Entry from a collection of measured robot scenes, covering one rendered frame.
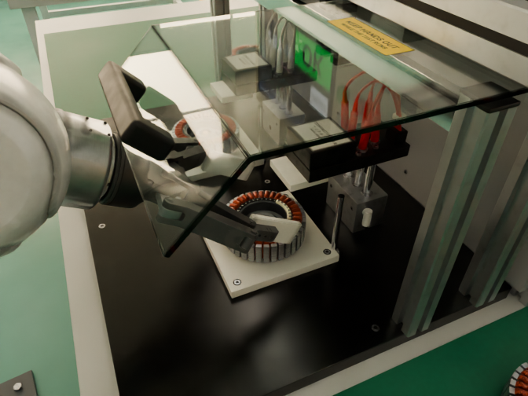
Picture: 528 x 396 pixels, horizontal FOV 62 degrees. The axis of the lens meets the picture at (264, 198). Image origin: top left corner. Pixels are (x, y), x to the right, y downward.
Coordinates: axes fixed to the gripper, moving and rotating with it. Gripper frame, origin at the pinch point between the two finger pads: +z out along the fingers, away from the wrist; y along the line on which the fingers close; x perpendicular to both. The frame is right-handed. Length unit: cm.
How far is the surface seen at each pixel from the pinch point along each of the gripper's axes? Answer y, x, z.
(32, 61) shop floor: 295, 95, 4
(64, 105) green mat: 57, 19, -14
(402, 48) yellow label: -11.1, -22.8, -4.0
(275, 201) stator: 2.0, 1.3, 3.7
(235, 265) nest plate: -3.6, 8.4, -1.7
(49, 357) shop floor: 52, 97, 0
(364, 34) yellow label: -7.2, -22.3, -5.0
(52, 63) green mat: 83, 19, -15
